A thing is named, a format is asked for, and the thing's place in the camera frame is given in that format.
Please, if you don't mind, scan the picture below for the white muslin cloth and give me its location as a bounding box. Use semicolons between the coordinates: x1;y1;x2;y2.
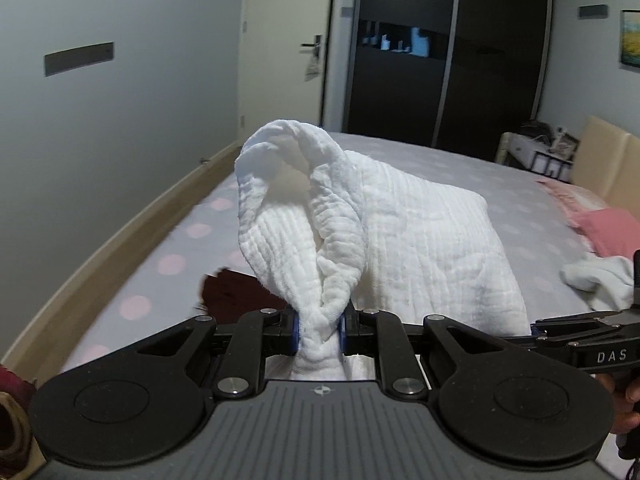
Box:
235;119;532;386

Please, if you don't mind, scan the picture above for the light pink patterned pillow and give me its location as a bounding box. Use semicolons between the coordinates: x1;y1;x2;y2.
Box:
536;179;609;224

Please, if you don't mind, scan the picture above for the white nightstand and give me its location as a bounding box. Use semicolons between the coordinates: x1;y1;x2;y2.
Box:
497;131;581;184

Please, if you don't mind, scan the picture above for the wooden bed side rail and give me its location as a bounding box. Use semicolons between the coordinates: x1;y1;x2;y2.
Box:
0;142;246;377

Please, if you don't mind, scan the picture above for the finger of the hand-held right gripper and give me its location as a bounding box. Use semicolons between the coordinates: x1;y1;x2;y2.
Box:
534;309;626;330
529;326;603;350

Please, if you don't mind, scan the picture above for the framed wall painting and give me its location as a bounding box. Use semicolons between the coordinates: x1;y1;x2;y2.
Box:
619;9;640;68

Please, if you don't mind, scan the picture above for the bed with polka dot sheet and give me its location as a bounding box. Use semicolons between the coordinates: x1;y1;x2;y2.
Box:
0;130;640;480

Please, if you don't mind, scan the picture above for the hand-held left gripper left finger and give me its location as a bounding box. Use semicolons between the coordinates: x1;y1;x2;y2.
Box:
135;307;301;402

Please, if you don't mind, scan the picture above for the beige padded headboard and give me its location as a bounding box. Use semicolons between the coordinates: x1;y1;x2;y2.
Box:
570;115;640;212

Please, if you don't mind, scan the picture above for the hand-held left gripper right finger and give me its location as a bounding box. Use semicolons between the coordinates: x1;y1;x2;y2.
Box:
339;307;506;402

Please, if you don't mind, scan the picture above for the cream room door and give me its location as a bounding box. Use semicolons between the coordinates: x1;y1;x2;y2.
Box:
237;0;336;136

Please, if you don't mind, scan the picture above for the dark maroon cloth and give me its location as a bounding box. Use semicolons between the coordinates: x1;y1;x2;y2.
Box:
200;269;289;324

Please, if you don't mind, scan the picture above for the black sliding door wardrobe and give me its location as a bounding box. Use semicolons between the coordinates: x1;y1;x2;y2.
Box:
320;0;556;163

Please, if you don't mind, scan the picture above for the person's right hand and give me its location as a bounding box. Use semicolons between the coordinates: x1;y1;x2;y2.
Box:
599;374;640;437

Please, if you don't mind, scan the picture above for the white fleece garment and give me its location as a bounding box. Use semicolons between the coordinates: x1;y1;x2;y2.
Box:
559;255;637;312

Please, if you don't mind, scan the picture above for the maroon and beige cloth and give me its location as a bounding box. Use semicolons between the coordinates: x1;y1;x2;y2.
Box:
0;364;44;462

